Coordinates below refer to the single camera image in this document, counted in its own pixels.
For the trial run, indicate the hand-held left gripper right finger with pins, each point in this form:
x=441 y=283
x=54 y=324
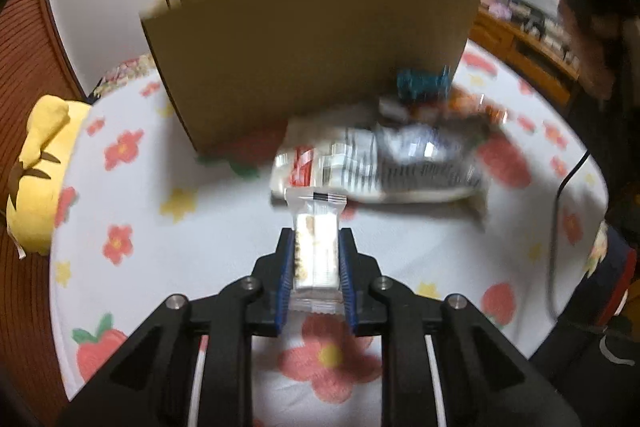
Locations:
x=349 y=287

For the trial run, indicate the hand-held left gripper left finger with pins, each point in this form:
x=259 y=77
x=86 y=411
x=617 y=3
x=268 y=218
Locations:
x=284 y=287

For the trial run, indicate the clear-wrapped cereal bar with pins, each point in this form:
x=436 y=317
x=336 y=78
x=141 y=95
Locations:
x=315 y=247

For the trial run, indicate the brown cardboard box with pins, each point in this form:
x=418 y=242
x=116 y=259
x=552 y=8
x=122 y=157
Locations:
x=300 y=57

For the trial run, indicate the wooden shelf with items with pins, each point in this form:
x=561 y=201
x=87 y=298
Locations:
x=520 y=7

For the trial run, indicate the wooden cabinet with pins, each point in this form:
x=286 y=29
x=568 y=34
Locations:
x=530 y=52

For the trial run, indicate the white pouch with red label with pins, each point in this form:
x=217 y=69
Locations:
x=400 y=172

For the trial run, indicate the teal wrapped candy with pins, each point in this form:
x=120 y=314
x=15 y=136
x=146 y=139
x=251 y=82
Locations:
x=422 y=82

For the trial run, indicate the orange snack packet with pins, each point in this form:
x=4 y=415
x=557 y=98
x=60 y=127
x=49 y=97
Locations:
x=480 y=107

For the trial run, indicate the yellow plush toy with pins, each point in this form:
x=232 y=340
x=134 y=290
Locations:
x=40 y=187

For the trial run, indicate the colourful floral bedsheet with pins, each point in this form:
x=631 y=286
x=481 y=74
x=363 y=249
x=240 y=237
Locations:
x=122 y=74

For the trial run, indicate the brown slatted wardrobe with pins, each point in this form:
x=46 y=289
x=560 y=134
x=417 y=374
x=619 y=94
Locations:
x=30 y=37

